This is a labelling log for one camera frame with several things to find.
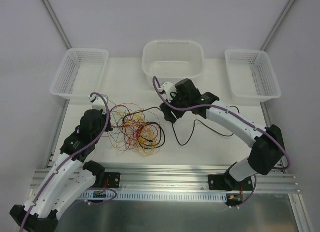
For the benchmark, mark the right aluminium frame post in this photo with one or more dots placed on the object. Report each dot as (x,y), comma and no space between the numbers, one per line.
(289,5)

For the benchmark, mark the left aluminium frame post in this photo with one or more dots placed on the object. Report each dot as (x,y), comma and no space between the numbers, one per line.
(56,23)

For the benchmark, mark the left white perforated basket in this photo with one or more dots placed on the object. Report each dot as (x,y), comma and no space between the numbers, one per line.
(79,74)

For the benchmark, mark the aluminium mounting rail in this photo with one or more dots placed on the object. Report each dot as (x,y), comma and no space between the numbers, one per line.
(189,178)

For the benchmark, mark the white centre plastic tub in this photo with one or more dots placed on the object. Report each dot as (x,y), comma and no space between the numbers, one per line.
(172,61)

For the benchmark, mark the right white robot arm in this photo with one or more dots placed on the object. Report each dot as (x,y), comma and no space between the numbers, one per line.
(266,143)

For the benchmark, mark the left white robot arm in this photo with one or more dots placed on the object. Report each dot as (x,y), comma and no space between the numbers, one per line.
(71,175)

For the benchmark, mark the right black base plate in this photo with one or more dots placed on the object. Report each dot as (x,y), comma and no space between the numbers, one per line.
(223,183)

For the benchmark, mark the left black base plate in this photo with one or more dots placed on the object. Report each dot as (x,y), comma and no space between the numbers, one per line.
(111,180)

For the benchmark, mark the aluminium frame post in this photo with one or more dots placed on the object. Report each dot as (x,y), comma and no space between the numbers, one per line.
(56,23)
(289,5)

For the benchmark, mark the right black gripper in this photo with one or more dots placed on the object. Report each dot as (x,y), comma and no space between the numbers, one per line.
(169,112)

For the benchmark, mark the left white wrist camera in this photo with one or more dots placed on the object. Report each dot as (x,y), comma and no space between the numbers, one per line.
(97,103)

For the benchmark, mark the white perforated basket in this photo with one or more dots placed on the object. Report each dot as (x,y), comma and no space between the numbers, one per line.
(79,74)
(251,75)

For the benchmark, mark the white slotted cable duct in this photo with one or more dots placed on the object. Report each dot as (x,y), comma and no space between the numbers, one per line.
(99,195)

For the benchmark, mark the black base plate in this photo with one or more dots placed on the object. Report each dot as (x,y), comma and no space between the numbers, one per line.
(223,183)
(111,180)

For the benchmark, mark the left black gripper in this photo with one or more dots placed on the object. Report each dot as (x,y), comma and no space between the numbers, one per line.
(105,123)

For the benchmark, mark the right white perforated basket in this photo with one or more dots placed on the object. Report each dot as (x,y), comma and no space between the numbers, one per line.
(251,75)

